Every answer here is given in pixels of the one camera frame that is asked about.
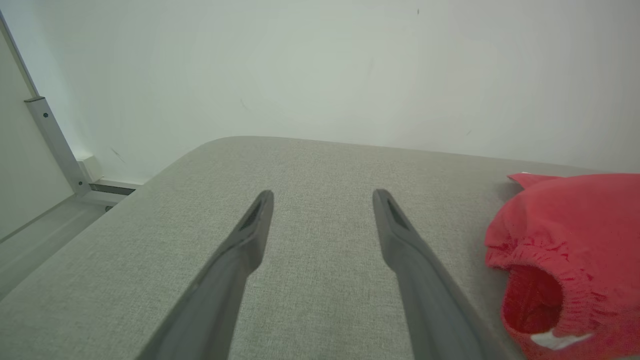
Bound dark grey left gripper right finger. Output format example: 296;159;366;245
372;189;526;360

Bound red shorts with white stripe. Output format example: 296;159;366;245
484;172;640;360

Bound grey metal frame post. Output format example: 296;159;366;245
24;96;92;197

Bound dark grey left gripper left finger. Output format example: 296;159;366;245
137;190;275;360

